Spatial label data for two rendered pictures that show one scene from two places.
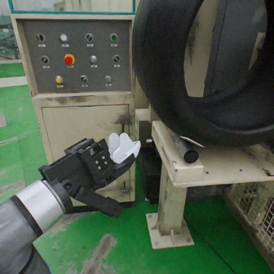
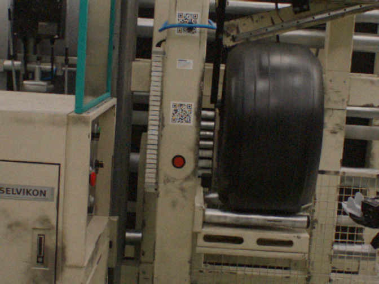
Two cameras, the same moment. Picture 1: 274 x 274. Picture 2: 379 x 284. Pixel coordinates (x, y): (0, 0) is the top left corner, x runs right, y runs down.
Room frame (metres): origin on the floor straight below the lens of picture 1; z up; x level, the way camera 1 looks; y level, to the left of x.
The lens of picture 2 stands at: (0.62, 2.19, 1.45)
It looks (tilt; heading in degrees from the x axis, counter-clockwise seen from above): 8 degrees down; 277
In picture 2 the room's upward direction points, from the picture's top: 4 degrees clockwise
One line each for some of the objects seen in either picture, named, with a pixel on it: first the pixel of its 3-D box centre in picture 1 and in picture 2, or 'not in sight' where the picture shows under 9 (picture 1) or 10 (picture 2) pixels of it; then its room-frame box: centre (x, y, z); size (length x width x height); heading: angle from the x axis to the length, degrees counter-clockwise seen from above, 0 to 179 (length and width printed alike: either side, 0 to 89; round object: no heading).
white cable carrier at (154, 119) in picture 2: not in sight; (155, 119); (1.03, -0.20, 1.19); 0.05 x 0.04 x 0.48; 97
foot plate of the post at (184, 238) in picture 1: (168, 227); not in sight; (0.94, -0.24, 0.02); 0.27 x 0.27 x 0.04; 7
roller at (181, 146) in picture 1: (174, 130); (255, 218); (0.67, -0.15, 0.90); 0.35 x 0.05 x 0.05; 7
